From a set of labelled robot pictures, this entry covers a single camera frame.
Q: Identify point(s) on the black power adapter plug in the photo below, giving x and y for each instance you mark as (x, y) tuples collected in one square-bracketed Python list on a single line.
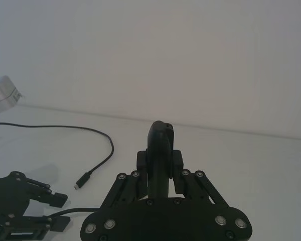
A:
[(158, 155)]

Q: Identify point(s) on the white table cloth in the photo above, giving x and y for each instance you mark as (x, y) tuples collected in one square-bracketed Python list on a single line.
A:
[(240, 170)]

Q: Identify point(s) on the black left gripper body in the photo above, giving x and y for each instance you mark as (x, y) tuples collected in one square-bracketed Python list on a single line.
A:
[(7, 193)]

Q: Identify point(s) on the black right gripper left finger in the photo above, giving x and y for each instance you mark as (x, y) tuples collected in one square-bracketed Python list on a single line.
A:
[(123, 188)]

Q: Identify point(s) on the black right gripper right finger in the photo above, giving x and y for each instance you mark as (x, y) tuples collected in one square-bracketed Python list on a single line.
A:
[(198, 187)]

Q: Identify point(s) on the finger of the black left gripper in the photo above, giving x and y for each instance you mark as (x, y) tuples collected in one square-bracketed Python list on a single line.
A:
[(40, 224), (43, 194)]

